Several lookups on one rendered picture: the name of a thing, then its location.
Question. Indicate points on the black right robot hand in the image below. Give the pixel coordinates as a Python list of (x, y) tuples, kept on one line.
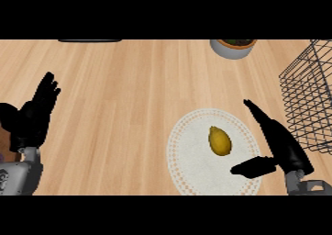
[(280, 143)]

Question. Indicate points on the grey plant pot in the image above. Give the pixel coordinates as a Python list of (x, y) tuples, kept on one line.
[(233, 49)]

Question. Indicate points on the dark flat appliance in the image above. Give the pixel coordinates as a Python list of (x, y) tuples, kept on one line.
[(90, 40)]

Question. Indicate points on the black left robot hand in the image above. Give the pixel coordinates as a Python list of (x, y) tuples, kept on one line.
[(31, 122)]

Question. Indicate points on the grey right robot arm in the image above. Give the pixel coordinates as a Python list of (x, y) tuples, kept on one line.
[(305, 185)]

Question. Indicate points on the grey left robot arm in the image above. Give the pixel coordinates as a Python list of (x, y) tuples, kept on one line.
[(16, 176)]

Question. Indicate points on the yellow lemon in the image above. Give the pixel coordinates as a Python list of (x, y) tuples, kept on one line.
[(219, 141)]

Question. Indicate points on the white round placemat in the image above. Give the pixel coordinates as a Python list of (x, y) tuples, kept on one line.
[(199, 159)]

